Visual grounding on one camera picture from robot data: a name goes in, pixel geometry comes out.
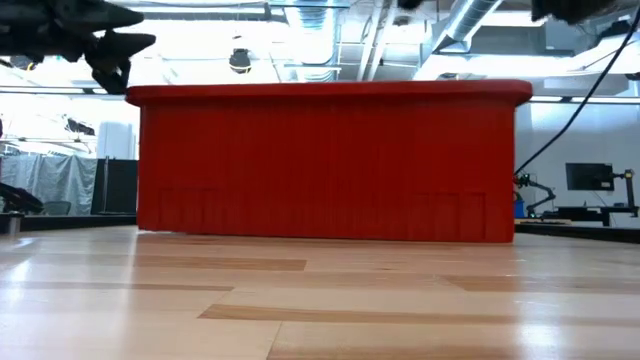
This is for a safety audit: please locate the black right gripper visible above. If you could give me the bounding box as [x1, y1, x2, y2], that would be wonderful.
[530, 0, 621, 25]

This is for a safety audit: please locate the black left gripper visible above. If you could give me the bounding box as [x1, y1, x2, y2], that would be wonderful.
[0, 0, 157, 96]

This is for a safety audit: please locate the red plastic bin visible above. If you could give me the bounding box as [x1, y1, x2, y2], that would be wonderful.
[125, 79, 534, 245]

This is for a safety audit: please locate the white cabinet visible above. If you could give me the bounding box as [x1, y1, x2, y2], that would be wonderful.
[97, 121, 136, 161]

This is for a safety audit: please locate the black partition panel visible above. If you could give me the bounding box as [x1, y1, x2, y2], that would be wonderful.
[90, 158, 139, 216]

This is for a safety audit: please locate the grey curtain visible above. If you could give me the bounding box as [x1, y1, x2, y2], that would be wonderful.
[0, 153, 99, 217]

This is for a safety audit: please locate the black computer monitor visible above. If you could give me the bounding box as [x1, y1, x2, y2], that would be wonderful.
[565, 162, 615, 192]

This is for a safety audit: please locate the grey office chair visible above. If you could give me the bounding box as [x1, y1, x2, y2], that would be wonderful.
[42, 200, 72, 216]

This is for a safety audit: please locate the black background desk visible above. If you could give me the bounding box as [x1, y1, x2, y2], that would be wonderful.
[542, 205, 640, 227]

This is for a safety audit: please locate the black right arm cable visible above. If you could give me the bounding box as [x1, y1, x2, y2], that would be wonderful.
[514, 7, 640, 175]

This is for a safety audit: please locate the silver spiral ventilation duct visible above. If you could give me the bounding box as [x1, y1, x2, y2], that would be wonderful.
[287, 0, 346, 84]

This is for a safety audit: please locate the black ceiling dome camera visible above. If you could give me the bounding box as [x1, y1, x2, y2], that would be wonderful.
[228, 48, 253, 75]

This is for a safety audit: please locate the black aluminium table frame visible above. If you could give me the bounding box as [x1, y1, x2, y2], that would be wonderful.
[514, 222, 640, 245]
[0, 212, 137, 234]

